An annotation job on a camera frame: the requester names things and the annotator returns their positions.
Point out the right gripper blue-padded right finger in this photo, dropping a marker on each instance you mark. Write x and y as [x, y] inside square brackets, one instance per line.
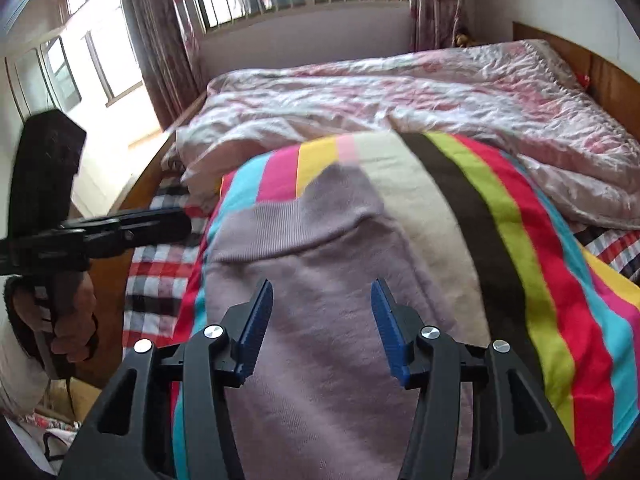
[516, 433]

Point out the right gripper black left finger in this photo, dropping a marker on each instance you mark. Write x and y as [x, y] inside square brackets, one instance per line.
[127, 433]

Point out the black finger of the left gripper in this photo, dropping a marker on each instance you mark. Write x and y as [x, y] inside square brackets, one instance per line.
[133, 228]

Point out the person's left hand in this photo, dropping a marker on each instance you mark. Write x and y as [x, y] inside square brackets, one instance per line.
[75, 329]

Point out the plaid bed sheet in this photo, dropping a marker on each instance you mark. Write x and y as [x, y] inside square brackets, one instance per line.
[158, 274]

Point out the rainbow striped blanket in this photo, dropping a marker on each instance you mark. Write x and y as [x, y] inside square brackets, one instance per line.
[499, 250]

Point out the pink floral quilt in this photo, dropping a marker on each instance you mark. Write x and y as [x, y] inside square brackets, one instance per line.
[519, 96]

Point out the left wooden headboard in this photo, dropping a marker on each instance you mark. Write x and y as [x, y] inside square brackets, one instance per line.
[612, 88]

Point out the pink floral curtain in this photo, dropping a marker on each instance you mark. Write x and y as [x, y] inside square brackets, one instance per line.
[435, 23]

